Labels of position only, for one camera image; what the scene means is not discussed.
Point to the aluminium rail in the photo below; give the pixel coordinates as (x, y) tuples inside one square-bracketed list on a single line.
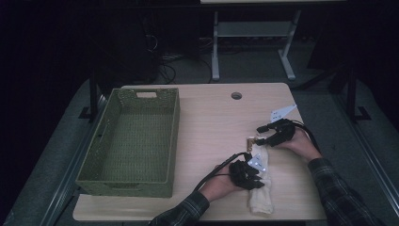
[(67, 185), (376, 169)]

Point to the person's left hand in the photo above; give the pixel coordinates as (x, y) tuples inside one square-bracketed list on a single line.
[(218, 186)]

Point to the white metal-framed table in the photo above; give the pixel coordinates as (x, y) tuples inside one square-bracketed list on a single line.
[(251, 29)]

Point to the white towel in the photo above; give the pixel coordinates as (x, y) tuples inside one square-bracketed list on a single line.
[(261, 201)]

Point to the black metal stand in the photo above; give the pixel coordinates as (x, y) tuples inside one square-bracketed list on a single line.
[(352, 94), (93, 94)]

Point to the dark cabinet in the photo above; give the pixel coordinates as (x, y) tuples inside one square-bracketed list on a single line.
[(131, 47)]

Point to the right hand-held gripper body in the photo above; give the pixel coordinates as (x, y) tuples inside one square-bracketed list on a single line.
[(282, 133)]

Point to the person's right hand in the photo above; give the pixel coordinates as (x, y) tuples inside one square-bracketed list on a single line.
[(301, 146)]

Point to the green woven basket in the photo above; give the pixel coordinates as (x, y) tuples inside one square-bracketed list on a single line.
[(131, 141)]

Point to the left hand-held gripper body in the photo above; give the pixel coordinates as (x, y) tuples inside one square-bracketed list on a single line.
[(243, 174)]

